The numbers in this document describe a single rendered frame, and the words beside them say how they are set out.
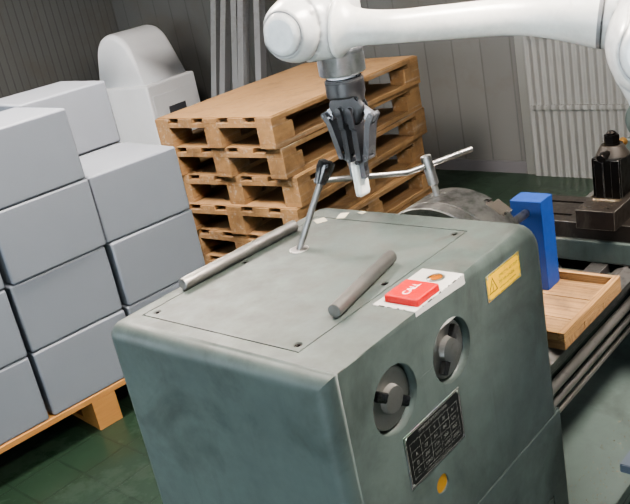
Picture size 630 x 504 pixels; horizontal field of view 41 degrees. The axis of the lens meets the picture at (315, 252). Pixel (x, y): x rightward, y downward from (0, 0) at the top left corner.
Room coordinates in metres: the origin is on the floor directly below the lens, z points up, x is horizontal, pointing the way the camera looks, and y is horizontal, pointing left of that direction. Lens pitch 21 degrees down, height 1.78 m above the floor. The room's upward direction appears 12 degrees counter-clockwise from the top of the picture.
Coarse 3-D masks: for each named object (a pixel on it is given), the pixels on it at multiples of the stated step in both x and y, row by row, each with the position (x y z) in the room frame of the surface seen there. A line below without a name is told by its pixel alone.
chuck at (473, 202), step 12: (432, 192) 1.69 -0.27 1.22; (444, 192) 1.64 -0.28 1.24; (456, 192) 1.62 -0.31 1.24; (468, 192) 1.61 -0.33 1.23; (456, 204) 1.56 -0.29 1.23; (468, 204) 1.56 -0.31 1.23; (480, 204) 1.57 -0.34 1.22; (480, 216) 1.53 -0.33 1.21; (492, 216) 1.54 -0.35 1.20; (504, 216) 1.55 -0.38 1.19
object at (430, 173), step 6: (426, 156) 1.63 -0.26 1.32; (426, 162) 1.63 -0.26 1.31; (432, 162) 1.64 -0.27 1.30; (426, 168) 1.63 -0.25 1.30; (432, 168) 1.63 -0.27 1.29; (426, 174) 1.63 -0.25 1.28; (432, 174) 1.63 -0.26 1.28; (432, 180) 1.63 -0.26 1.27; (432, 186) 1.63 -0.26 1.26; (438, 192) 1.63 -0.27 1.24
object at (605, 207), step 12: (588, 204) 1.96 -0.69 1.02; (600, 204) 1.95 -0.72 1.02; (612, 204) 1.93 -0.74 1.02; (624, 204) 1.92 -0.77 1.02; (576, 216) 1.95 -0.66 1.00; (588, 216) 1.92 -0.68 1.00; (600, 216) 1.90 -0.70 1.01; (612, 216) 1.88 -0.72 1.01; (624, 216) 1.92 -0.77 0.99; (588, 228) 1.93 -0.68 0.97; (600, 228) 1.90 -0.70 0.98; (612, 228) 1.88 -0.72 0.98
